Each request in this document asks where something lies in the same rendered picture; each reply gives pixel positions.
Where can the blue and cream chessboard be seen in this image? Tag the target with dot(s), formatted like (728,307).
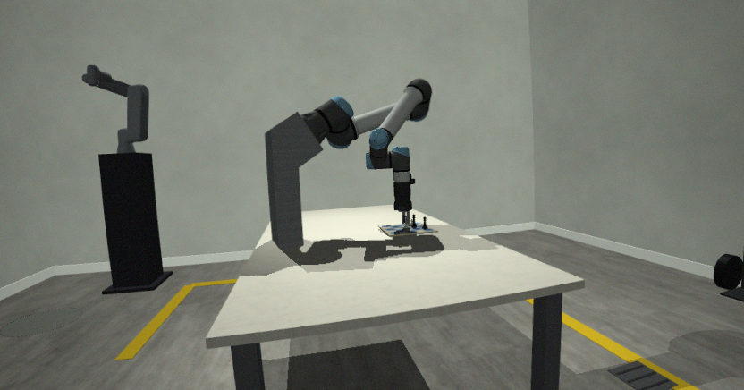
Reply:
(397,229)

